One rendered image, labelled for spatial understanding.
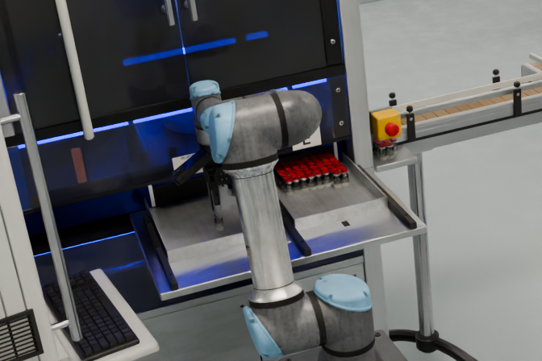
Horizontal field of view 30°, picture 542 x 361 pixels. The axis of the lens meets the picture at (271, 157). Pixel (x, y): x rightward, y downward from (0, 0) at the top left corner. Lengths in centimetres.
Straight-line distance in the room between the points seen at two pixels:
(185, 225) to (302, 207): 32
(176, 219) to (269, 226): 79
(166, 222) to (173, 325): 35
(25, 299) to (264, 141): 64
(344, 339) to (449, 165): 295
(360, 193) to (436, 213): 179
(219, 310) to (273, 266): 96
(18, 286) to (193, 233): 63
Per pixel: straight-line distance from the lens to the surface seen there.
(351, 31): 279
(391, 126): 289
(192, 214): 281
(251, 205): 203
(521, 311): 388
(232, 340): 307
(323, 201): 278
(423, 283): 338
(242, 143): 199
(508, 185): 479
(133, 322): 253
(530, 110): 326
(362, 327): 213
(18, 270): 223
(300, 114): 202
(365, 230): 262
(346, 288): 211
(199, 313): 299
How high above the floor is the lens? 212
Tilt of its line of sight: 24 degrees down
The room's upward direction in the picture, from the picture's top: 8 degrees counter-clockwise
